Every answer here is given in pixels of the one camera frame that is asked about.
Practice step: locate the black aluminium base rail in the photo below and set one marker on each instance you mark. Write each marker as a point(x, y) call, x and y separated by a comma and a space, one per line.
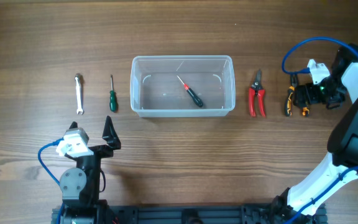
point(242, 214)

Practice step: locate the black red precision screwdriver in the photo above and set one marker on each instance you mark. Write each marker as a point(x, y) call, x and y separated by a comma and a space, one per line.
point(196, 99)

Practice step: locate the red handled cutting pliers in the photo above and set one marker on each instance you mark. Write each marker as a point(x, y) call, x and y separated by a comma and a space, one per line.
point(256, 90)

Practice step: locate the orange black needle-nose pliers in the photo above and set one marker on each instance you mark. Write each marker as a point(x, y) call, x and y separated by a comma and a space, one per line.
point(290, 97)

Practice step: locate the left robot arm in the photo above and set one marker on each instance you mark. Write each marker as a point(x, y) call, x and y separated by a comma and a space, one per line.
point(80, 185)

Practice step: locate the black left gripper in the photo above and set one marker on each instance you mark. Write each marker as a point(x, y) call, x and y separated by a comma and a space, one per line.
point(112, 140)

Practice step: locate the clear plastic container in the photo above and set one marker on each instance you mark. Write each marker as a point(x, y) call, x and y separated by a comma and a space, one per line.
point(156, 91)

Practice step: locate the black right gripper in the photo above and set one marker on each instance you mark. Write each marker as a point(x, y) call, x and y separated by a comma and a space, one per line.
point(299, 96)

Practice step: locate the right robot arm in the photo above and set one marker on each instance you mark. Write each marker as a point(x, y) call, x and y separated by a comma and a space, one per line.
point(340, 165)

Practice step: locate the green handled screwdriver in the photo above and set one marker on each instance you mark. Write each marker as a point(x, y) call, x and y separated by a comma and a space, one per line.
point(112, 98)

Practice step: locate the small silver wrench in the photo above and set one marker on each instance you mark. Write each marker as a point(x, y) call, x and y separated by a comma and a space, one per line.
point(79, 94)

